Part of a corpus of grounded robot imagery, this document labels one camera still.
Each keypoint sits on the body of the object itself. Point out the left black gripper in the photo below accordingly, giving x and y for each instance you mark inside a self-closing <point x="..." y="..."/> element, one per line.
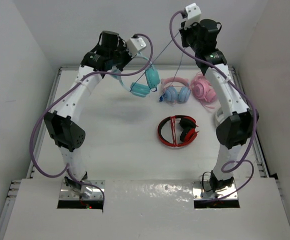
<point x="122" y="46"/>

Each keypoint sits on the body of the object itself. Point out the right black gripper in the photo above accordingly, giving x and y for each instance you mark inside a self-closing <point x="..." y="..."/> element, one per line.
<point x="184" y="32"/>

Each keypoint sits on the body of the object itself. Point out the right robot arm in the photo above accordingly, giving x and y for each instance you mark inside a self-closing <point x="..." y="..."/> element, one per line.
<point x="239" y="124"/>

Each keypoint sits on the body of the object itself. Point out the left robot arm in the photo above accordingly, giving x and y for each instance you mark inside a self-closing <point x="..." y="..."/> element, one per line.
<point x="62" y="124"/>

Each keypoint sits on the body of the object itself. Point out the pink gaming headphones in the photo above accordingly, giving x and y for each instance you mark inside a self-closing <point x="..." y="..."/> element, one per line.
<point x="203" y="91"/>

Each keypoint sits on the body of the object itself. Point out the pink blue cat-ear headphones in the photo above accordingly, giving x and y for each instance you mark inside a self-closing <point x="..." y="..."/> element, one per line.
<point x="170" y="93"/>

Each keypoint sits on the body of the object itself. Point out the white grey headphones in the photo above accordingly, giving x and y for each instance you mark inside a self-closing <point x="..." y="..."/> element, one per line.
<point x="218" y="117"/>

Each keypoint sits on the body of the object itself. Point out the red black headphones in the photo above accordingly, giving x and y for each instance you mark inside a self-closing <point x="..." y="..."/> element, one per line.
<point x="183" y="131"/>

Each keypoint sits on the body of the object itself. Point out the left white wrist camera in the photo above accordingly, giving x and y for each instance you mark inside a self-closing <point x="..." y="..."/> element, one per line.
<point x="135" y="45"/>

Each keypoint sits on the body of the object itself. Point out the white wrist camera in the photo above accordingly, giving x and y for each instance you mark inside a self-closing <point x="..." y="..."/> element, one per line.
<point x="135" y="45"/>
<point x="191" y="15"/>

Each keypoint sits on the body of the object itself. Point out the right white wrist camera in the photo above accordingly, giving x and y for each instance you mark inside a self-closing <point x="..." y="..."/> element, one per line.
<point x="191" y="15"/>

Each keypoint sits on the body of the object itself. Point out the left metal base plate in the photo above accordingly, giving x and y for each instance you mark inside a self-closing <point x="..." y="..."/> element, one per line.
<point x="86" y="193"/>

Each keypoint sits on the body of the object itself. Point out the metal base plate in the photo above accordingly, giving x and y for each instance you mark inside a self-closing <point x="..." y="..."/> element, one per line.
<point x="86" y="193"/>
<point x="203" y="192"/>

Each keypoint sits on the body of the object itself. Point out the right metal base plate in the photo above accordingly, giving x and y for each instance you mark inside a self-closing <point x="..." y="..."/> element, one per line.
<point x="203" y="192"/>

